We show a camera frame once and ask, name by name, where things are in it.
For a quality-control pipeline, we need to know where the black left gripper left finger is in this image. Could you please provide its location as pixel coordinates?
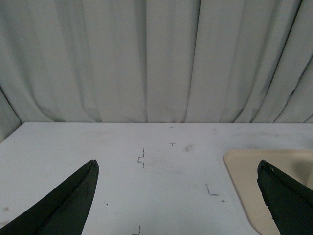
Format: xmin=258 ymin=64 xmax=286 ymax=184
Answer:
xmin=0 ymin=160 xmax=99 ymax=235

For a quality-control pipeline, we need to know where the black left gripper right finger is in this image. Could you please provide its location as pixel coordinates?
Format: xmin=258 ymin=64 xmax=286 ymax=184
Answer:
xmin=257 ymin=160 xmax=313 ymax=235

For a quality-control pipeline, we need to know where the beige square plate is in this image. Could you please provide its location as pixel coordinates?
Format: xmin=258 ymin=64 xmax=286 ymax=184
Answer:
xmin=224 ymin=149 xmax=313 ymax=235

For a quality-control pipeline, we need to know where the pale grey curtain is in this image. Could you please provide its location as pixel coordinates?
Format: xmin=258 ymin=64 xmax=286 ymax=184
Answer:
xmin=0 ymin=0 xmax=313 ymax=140

